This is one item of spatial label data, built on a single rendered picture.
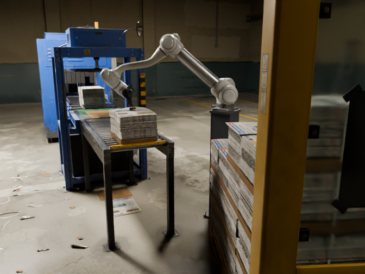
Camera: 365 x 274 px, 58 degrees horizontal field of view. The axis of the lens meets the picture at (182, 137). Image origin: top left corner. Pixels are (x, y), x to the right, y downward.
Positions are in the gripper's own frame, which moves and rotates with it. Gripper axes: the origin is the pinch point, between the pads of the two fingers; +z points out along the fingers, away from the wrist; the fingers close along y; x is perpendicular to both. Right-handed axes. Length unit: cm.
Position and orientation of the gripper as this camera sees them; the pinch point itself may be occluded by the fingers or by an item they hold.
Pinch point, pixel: (133, 99)
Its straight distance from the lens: 260.4
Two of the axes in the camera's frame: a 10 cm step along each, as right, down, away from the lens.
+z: 4.0, 3.5, -8.5
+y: -0.4, 9.3, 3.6
